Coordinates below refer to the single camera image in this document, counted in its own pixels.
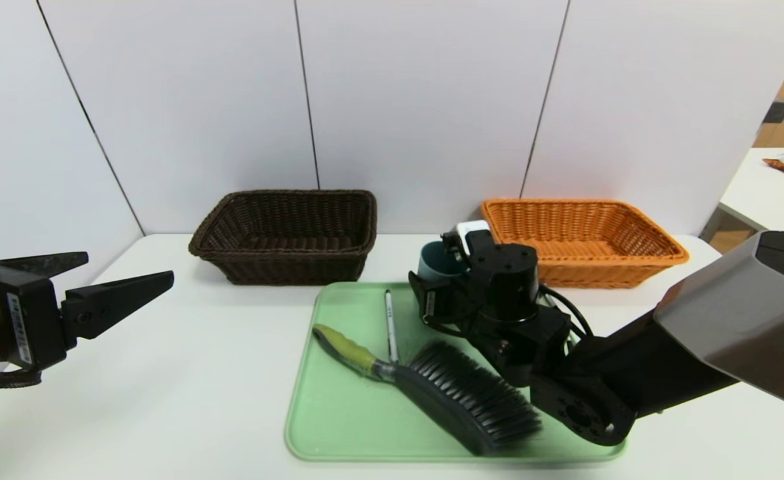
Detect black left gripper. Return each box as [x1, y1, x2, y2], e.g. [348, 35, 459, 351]
[0, 251, 175, 373]

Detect blue-grey plastic cup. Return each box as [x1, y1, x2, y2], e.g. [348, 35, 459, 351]
[417, 241, 467, 282]

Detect green-handled black dust brush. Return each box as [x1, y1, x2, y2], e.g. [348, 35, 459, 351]
[312, 323, 543, 456]

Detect dark brown wicker basket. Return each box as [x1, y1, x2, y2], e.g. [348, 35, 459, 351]
[189, 190, 377, 287]

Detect orange wicker basket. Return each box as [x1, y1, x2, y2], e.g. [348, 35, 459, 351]
[480, 198, 689, 289]

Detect light green plastic tray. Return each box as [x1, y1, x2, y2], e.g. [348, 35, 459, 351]
[285, 281, 627, 462]

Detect white pen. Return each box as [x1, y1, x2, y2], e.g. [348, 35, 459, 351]
[383, 289, 399, 365]

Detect white side table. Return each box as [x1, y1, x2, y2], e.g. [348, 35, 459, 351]
[719, 148, 784, 235]

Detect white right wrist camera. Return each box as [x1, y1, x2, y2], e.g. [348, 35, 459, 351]
[456, 220, 493, 255]

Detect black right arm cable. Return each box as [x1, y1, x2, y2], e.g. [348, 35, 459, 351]
[537, 285, 594, 342]

